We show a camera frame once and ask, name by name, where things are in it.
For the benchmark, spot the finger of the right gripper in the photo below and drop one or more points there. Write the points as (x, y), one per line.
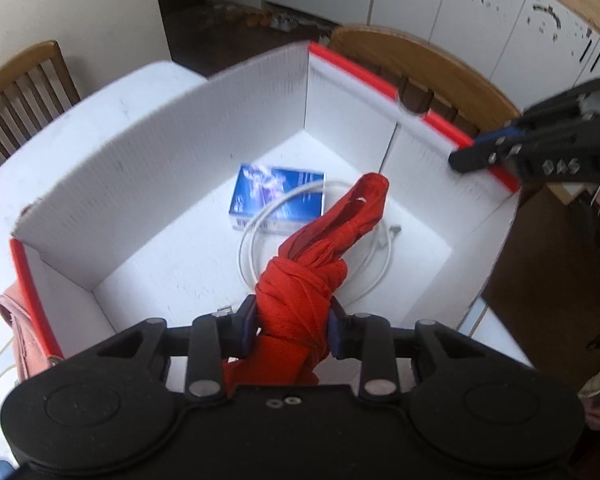
(550, 107)
(505, 152)

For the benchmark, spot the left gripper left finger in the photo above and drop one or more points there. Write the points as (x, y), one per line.
(213, 339)

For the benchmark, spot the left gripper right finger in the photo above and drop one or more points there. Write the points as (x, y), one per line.
(368, 339)

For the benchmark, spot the red cloth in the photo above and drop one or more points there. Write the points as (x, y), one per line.
(295, 290)

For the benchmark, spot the red cardboard shoe box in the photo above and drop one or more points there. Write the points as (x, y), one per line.
(165, 196)

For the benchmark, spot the blue small carton box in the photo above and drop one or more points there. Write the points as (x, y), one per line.
(258, 186)

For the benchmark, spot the pink fleece garment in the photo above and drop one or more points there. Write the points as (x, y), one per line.
(30, 357)

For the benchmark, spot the wooden chair at right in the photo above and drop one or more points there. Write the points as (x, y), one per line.
(428, 78)

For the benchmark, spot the wooden chair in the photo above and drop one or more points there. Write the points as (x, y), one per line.
(35, 89)
(428, 78)

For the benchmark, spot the wooden chair at back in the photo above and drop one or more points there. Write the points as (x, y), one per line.
(35, 89)

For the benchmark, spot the white wall cabinet unit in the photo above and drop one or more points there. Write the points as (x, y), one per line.
(529, 49)

